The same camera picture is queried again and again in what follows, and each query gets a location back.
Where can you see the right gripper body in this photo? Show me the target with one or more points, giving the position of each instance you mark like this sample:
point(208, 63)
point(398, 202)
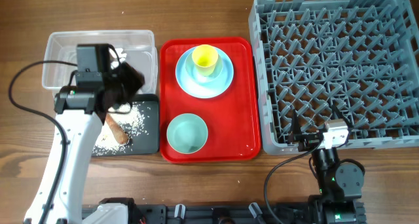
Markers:
point(308, 141)

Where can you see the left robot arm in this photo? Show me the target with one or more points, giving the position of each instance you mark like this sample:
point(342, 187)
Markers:
point(80, 114)

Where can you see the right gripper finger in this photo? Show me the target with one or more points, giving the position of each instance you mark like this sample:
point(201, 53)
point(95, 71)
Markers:
point(295, 125)
point(337, 114)

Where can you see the red plastic tray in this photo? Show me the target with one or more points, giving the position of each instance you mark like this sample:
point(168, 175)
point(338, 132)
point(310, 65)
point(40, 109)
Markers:
point(232, 118)

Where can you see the green bowl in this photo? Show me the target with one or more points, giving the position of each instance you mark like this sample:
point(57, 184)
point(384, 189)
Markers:
point(187, 133)

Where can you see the black plastic tray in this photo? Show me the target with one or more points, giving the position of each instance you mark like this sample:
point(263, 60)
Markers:
point(145, 143)

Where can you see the white rice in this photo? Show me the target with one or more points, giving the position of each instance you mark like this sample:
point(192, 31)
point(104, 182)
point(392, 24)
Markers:
point(131, 123)

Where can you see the grey dishwasher rack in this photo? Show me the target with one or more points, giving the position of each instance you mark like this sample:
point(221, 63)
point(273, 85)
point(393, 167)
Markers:
point(360, 56)

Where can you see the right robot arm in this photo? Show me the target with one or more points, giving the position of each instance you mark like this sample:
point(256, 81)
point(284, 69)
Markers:
point(340, 181)

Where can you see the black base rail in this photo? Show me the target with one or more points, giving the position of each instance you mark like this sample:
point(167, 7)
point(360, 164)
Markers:
point(297, 212)

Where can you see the yellow plastic cup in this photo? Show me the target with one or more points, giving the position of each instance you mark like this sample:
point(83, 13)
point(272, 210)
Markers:
point(205, 58)

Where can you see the white napkin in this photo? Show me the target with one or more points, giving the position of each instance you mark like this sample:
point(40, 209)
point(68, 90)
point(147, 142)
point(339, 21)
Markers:
point(118, 55)

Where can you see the clear plastic bin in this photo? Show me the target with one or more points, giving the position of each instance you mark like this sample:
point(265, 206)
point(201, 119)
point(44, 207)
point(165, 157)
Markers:
point(138, 44)

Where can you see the brown sweet potato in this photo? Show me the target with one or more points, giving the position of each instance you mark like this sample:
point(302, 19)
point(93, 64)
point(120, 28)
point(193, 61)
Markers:
point(119, 134)

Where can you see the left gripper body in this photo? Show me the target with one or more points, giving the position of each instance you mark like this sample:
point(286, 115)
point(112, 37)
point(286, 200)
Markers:
point(123, 81)

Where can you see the light blue plate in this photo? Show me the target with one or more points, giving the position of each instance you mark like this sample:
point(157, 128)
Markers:
point(208, 90)

